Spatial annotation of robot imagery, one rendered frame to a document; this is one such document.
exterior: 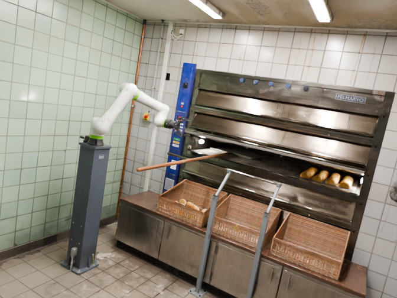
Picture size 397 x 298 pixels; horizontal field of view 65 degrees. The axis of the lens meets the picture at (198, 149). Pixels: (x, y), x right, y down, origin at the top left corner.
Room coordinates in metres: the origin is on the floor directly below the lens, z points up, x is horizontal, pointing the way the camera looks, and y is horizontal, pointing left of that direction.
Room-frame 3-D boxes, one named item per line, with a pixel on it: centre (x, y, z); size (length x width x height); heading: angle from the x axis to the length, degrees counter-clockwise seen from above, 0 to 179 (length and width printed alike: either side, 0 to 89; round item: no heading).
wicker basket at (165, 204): (3.18, -0.04, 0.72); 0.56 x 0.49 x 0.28; 60
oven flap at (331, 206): (3.14, -0.68, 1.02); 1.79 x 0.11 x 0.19; 62
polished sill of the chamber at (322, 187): (3.16, -0.69, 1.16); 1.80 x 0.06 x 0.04; 62
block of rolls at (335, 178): (3.26, -1.40, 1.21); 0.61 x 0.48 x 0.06; 152
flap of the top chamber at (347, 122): (3.14, -0.68, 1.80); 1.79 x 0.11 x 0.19; 62
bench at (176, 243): (2.94, -0.44, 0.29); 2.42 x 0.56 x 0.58; 62
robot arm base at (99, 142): (2.85, 0.99, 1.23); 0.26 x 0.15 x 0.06; 62
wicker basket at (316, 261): (2.61, -1.11, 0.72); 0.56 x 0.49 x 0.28; 61
